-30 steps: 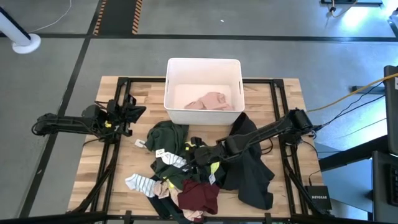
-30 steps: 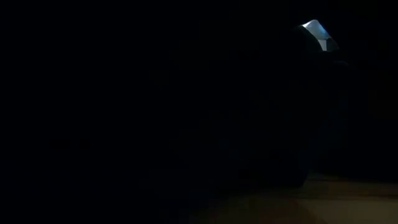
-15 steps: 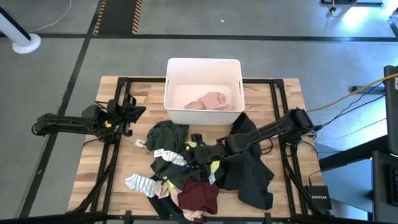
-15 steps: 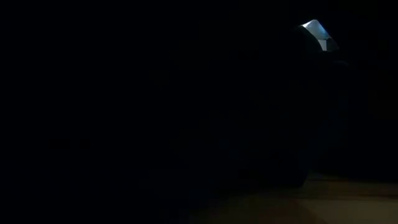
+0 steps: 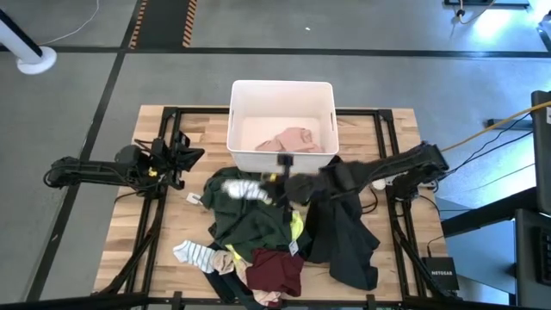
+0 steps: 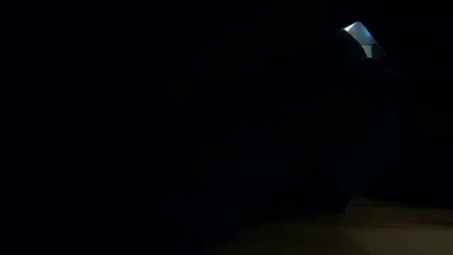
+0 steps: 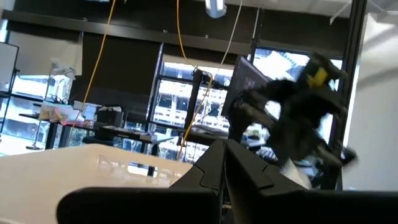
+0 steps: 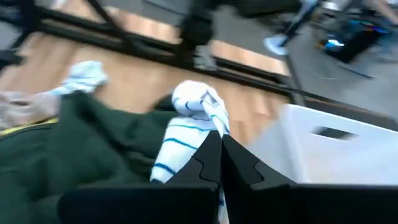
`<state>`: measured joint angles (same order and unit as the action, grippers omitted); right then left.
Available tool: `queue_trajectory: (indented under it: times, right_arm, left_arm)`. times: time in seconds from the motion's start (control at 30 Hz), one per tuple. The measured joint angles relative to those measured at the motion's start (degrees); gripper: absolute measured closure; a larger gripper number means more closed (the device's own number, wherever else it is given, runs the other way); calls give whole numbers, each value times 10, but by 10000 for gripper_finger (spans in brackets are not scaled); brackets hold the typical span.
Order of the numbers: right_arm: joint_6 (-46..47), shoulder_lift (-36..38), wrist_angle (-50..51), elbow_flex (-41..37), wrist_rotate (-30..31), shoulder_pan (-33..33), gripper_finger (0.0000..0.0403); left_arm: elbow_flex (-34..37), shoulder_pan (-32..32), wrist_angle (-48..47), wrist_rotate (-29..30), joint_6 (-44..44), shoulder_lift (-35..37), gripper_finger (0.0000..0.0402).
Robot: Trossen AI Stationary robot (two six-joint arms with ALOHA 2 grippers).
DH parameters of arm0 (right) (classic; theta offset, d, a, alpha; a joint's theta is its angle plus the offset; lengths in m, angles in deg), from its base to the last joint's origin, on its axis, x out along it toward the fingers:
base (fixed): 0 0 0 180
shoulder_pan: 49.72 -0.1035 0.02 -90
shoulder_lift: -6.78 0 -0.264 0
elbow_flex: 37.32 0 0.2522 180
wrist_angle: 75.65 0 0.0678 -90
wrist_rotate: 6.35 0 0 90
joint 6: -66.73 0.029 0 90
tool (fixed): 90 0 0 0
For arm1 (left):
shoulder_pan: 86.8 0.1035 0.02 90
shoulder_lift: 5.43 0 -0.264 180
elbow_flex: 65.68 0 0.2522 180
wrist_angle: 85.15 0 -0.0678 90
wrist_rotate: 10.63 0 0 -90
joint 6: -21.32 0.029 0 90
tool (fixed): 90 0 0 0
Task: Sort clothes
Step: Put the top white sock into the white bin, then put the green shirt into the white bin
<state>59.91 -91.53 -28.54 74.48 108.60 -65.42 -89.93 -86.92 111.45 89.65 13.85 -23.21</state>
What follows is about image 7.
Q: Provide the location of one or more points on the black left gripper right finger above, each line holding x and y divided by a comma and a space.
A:
280, 208

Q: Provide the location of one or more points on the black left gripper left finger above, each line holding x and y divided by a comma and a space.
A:
140, 205

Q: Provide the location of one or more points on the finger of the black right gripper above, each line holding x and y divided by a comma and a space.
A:
332, 133
292, 133

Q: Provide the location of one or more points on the white cloth garment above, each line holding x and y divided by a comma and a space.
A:
295, 175

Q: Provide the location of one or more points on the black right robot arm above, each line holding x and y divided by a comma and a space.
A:
252, 93

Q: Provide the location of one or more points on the black computer monitor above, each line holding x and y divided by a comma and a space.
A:
245, 77

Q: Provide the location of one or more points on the black box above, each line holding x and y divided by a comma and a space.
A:
109, 118

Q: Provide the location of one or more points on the white perforated plastic basket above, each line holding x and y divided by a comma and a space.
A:
46, 174

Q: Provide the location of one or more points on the black stand pole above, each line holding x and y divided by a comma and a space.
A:
194, 99

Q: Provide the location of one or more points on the clear plastic container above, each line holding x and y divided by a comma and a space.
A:
90, 112

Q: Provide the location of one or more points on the clear plastic storage box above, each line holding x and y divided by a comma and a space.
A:
59, 113

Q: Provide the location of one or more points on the white ceiling lamp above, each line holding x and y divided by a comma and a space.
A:
215, 7

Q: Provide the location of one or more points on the floor stand with white head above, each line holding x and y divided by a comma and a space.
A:
62, 67

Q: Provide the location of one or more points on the white whiteboard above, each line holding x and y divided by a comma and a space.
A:
7, 62

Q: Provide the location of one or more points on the black vertical frame post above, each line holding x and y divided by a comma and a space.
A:
354, 31

